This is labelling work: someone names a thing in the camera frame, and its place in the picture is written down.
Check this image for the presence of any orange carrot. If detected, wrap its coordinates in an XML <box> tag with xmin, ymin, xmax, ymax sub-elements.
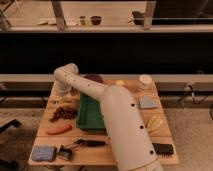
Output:
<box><xmin>45</xmin><ymin>124</ymin><xmax>72</xmax><ymax>135</ymax></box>

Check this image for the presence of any white lidded jar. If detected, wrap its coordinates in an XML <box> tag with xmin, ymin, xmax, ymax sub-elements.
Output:
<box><xmin>139</xmin><ymin>74</ymin><xmax>153</xmax><ymax>90</ymax></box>

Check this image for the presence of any yellow banana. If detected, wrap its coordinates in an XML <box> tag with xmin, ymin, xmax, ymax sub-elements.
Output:
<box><xmin>146</xmin><ymin>115</ymin><xmax>163</xmax><ymax>132</ymax></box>

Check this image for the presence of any green plastic tray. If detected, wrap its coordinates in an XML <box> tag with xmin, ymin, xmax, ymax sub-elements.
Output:
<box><xmin>76</xmin><ymin>94</ymin><xmax>105</xmax><ymax>131</ymax></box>

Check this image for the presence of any bunch of dark grapes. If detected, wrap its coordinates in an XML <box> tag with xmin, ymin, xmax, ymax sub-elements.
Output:
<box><xmin>49</xmin><ymin>106</ymin><xmax>77</xmax><ymax>122</ymax></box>

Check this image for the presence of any black background pot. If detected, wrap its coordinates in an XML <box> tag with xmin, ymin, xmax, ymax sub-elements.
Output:
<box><xmin>132</xmin><ymin>11</ymin><xmax>144</xmax><ymax>25</ymax></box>

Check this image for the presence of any small background cup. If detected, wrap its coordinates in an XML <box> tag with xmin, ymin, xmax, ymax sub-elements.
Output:
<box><xmin>79</xmin><ymin>16</ymin><xmax>86</xmax><ymax>26</ymax></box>

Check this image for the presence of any orange fruit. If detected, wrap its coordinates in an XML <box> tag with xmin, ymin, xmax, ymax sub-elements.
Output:
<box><xmin>115</xmin><ymin>80</ymin><xmax>124</xmax><ymax>86</ymax></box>

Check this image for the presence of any black sponge block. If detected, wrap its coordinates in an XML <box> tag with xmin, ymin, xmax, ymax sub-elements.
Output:
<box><xmin>153</xmin><ymin>143</ymin><xmax>174</xmax><ymax>155</ymax></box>

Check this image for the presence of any dark metal cup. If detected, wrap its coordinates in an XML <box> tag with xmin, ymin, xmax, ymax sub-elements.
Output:
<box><xmin>70</xmin><ymin>87</ymin><xmax>79</xmax><ymax>96</ymax></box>

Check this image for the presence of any silver fork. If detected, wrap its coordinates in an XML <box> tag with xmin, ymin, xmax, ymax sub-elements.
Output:
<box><xmin>51</xmin><ymin>99</ymin><xmax>78</xmax><ymax>104</ymax></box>

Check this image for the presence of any purple bowl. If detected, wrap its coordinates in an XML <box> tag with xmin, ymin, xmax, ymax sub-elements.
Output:
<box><xmin>84</xmin><ymin>74</ymin><xmax>103</xmax><ymax>83</ymax></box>

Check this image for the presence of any blue sponge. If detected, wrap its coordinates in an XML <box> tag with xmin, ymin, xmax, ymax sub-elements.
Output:
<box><xmin>31</xmin><ymin>146</ymin><xmax>56</xmax><ymax>162</ymax></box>

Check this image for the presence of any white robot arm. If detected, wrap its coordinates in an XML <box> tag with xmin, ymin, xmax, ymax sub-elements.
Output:
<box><xmin>54</xmin><ymin>63</ymin><xmax>163</xmax><ymax>171</ymax></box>

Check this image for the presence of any wooden table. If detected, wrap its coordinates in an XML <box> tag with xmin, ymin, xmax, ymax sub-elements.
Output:
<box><xmin>28</xmin><ymin>80</ymin><xmax>176</xmax><ymax>166</ymax></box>

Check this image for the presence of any blue-grey cloth square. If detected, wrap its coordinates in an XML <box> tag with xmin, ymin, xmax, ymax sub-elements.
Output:
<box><xmin>139</xmin><ymin>97</ymin><xmax>157</xmax><ymax>109</ymax></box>

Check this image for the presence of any dark red background bowl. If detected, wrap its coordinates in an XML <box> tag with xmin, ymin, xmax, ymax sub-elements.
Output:
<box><xmin>90</xmin><ymin>16</ymin><xmax>102</xmax><ymax>26</ymax></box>

